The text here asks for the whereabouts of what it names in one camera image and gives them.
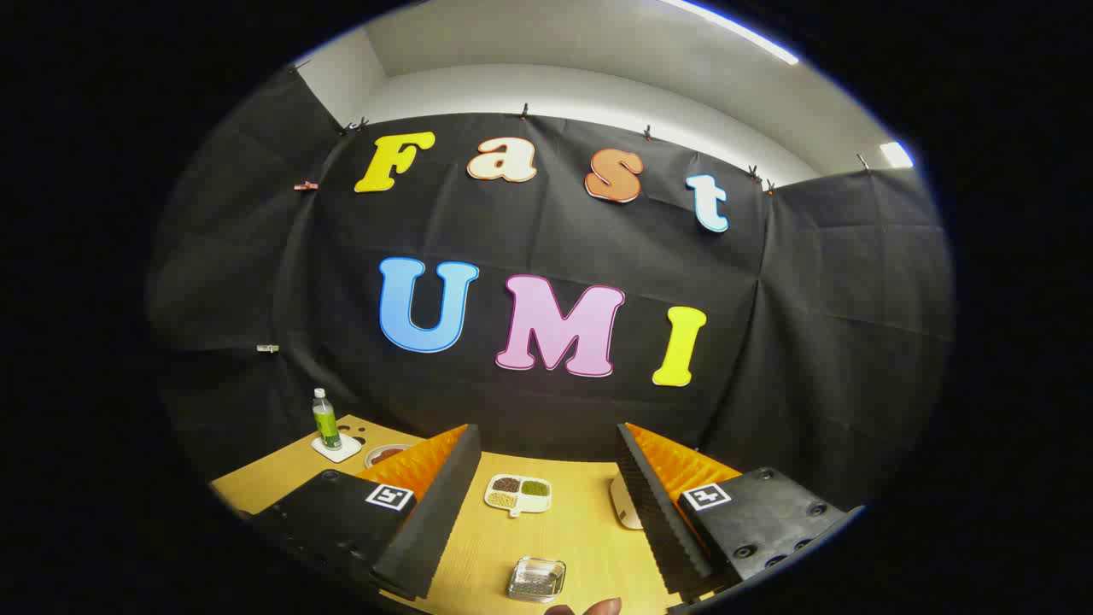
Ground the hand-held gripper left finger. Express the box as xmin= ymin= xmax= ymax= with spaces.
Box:
xmin=248 ymin=423 xmax=483 ymax=601

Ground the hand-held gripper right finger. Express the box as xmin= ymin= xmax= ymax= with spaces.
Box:
xmin=617 ymin=422 xmax=865 ymax=603

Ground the white toaster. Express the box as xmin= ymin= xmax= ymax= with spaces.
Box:
xmin=609 ymin=474 xmax=643 ymax=530

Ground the white divided tray of beans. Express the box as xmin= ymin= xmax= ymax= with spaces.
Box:
xmin=484 ymin=474 xmax=552 ymax=518

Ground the white square coaster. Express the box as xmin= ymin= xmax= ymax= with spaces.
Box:
xmin=311 ymin=434 xmax=363 ymax=464

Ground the square perforated metal tray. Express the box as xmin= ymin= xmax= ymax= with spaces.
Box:
xmin=507 ymin=557 xmax=567 ymax=604

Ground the green drink bottle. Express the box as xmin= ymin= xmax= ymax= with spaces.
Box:
xmin=313 ymin=389 xmax=342 ymax=451

